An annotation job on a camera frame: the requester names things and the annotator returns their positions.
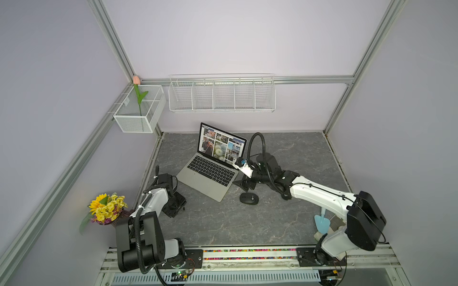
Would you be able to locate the white wire wall shelf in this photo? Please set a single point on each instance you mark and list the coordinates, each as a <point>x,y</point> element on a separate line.
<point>222,93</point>

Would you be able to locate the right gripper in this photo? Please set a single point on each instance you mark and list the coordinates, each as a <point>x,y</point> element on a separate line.
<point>242,183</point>

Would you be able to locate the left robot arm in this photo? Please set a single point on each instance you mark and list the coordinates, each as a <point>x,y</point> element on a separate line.
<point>139,237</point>

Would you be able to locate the white mesh wall basket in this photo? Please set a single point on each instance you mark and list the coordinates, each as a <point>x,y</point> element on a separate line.
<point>141,108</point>

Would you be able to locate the silver laptop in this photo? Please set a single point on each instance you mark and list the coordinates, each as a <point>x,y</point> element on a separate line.
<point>210,171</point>

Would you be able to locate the white vented cable duct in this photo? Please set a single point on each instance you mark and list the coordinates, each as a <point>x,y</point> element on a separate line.
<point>200,278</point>

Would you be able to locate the black wireless mouse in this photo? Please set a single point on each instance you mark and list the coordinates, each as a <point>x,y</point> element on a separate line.
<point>249,199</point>

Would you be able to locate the pink artificial tulip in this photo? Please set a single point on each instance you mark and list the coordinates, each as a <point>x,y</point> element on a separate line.
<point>140,95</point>

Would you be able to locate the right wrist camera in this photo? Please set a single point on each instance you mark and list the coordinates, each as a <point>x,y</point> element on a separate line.
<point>243,166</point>

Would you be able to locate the beige work glove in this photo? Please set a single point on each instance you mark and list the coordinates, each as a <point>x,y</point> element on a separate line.
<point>335,224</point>

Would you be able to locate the yellow flower bouquet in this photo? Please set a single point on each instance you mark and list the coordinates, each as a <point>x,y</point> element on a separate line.
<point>105,210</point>

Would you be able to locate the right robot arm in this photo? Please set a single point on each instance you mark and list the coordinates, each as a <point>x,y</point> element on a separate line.
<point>363,219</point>

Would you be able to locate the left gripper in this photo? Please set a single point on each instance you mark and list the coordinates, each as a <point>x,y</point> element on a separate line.
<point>182,202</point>

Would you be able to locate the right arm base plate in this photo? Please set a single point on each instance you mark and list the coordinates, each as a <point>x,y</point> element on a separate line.
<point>309,256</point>

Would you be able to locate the light blue garden trowel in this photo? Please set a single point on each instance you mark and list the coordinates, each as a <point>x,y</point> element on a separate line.
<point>322,223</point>

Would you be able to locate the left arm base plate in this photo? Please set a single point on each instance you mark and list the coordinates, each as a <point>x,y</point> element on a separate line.
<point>190,259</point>

